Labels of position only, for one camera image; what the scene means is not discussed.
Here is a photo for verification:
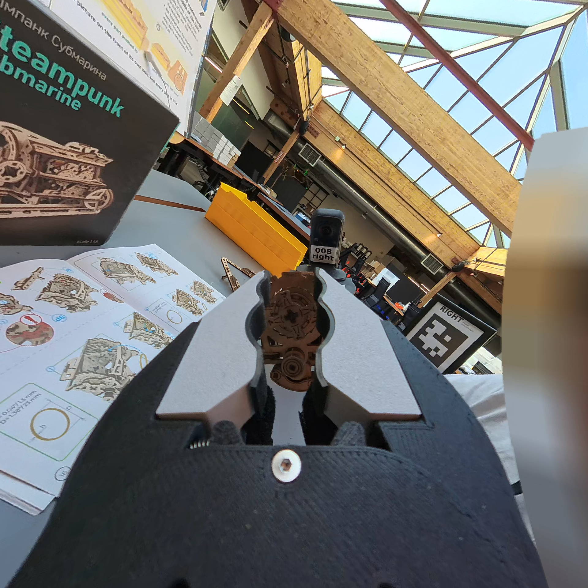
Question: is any yellow plastic bin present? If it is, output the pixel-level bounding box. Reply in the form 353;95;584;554
204;182;307;275

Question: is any framed black white marker board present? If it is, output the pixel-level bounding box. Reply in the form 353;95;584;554
404;301;498;374

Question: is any grey desk with wooden edge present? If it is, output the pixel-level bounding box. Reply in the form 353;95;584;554
135;169;212;212

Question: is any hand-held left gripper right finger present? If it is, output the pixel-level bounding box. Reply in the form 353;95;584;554
314;267;423;435

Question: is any stack of white boxes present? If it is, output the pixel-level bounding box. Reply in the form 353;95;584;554
190;116;240;165

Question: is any wooden mechanical model body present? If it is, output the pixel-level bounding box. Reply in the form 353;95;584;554
270;271;318;296

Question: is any wooden gear plate assembly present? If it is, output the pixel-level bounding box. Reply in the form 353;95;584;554
259;294;324;392

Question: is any open instruction booklet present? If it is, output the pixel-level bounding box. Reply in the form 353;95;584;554
0;243;227;515

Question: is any black puzzle kit box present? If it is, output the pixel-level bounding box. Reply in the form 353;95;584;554
0;0;181;245

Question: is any person's white clothing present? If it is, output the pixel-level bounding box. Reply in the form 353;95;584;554
446;374;520;494

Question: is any white instruction poster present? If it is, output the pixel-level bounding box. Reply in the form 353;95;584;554
51;0;217;137

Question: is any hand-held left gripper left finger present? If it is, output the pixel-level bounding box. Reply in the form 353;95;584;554
155;270;272;431

